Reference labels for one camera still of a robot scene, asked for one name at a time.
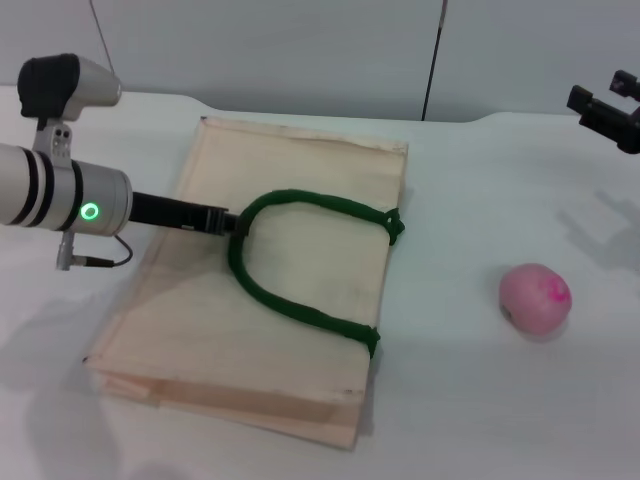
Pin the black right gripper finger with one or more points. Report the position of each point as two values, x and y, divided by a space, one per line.
585 100
625 82

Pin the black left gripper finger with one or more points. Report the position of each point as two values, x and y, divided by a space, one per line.
242 225

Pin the pink peach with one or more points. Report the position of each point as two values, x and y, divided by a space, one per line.
532 300

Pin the thin black wall pole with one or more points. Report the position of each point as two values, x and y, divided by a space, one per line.
433 60

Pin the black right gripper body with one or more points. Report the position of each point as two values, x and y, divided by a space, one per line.
617 127

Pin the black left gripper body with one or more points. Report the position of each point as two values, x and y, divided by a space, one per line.
175 215

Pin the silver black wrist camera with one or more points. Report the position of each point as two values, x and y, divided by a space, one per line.
65 87

